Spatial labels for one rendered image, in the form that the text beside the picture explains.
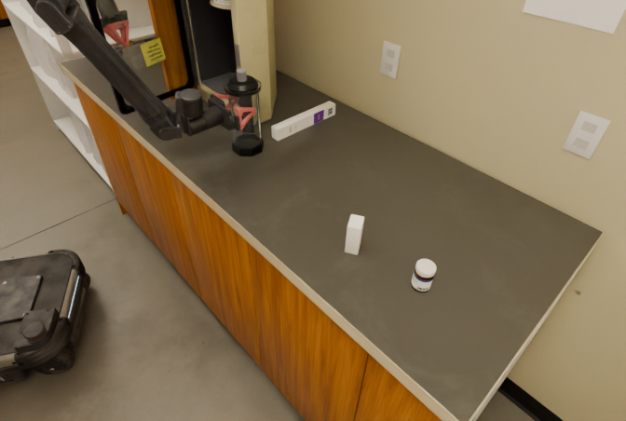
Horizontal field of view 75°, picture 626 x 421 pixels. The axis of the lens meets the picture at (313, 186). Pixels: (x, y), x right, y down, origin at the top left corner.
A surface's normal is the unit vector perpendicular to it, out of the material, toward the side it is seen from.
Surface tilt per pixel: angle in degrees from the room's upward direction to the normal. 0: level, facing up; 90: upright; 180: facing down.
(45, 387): 0
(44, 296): 0
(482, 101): 90
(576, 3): 90
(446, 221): 0
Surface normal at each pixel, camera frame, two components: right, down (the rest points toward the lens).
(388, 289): 0.03, -0.77
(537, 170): -0.73, 0.42
